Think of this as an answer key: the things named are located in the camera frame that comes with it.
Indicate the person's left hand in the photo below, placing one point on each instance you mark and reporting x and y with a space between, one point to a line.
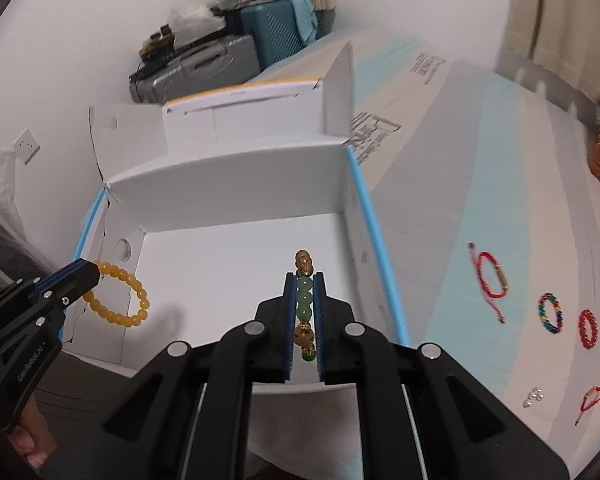
27 442

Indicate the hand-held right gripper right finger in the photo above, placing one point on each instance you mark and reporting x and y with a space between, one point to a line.
320 325

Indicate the white box with blue trim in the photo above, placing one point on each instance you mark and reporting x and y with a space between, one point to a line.
205 270

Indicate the grey suitcase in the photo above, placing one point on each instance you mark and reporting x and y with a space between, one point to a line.
210 65

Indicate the white wall socket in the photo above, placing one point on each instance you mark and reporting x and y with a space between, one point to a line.
26 145

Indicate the striped bed sheet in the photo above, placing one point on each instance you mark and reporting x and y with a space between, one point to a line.
480 160

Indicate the teal cloth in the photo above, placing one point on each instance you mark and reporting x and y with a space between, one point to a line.
307 15

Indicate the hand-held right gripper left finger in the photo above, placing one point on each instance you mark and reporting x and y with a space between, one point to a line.
290 325

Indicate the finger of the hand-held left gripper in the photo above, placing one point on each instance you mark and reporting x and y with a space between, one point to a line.
55 276
75 287

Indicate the teal suitcase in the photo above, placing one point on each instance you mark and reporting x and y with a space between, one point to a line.
270 25

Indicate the small white pearl earrings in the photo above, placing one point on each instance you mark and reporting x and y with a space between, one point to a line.
534 395

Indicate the white fluffy cloth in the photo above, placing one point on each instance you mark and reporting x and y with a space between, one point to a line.
195 20

